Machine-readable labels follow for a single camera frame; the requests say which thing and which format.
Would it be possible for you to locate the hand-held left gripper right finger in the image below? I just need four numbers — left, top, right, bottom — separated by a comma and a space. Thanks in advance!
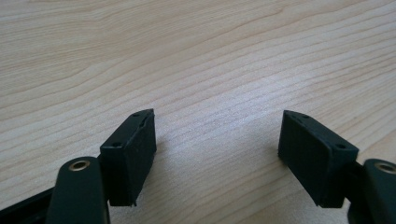
277, 109, 360, 209

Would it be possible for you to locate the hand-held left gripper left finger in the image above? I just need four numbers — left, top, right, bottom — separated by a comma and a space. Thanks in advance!
98, 108, 158, 207

